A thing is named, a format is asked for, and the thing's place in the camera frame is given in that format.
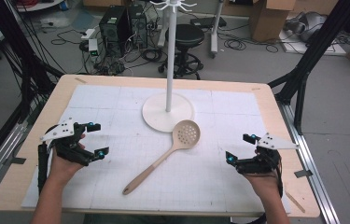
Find person's right hand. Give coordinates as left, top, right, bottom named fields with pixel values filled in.
left=245, top=174, right=282, bottom=201

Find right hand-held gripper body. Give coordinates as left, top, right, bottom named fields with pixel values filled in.
left=234, top=133, right=300, bottom=177

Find black computer tower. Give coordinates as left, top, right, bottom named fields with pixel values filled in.
left=98, top=5, right=131, bottom=58
left=127, top=4, right=149, bottom=49

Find large cardboard box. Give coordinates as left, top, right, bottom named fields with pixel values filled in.
left=249, top=0, right=297, bottom=44

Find person's left hand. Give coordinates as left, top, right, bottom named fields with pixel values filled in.
left=49, top=133, right=87, bottom=185

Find black round stool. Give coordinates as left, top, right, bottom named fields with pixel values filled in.
left=158, top=23, right=206, bottom=81

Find white power strip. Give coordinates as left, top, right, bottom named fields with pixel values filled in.
left=80, top=28, right=97, bottom=41

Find white floor board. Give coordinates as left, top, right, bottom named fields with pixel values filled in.
left=279, top=29, right=348, bottom=57

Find white metal stand leg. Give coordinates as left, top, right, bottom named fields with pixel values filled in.
left=209, top=0, right=226, bottom=59

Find black tape piece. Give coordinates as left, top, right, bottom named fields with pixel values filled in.
left=7, top=156, right=27, bottom=166
left=293, top=169, right=315, bottom=179

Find person's dark pants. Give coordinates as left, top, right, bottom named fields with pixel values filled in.
left=83, top=213, right=233, bottom=224

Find white hook rack stand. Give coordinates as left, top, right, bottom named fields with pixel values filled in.
left=141, top=0, right=198, bottom=133

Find coiled black floor cable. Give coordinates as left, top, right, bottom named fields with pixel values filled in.
left=223, top=36, right=247, bottom=51

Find white device with display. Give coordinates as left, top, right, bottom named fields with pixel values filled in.
left=88, top=38, right=101, bottom=63

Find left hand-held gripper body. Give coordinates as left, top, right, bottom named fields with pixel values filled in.
left=40, top=119, right=91, bottom=167

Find black flat box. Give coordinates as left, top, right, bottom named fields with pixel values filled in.
left=189, top=16, right=228, bottom=29

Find thin wooden stick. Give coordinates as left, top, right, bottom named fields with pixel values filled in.
left=284, top=190, right=306, bottom=215

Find black metal frame strut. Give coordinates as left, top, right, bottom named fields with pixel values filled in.
left=267, top=0, right=350, bottom=136
left=0, top=0, right=65, bottom=178

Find white grid mat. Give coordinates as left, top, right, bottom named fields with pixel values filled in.
left=21, top=84, right=292, bottom=215

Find white round table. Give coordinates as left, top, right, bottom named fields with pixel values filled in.
left=16, top=0, right=65, bottom=13

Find aluminium rail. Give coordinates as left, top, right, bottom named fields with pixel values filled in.
left=278, top=102, right=341, bottom=224
left=0, top=120, right=30, bottom=204

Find beige slotted spoon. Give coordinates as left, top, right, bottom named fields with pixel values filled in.
left=121, top=119, right=202, bottom=196

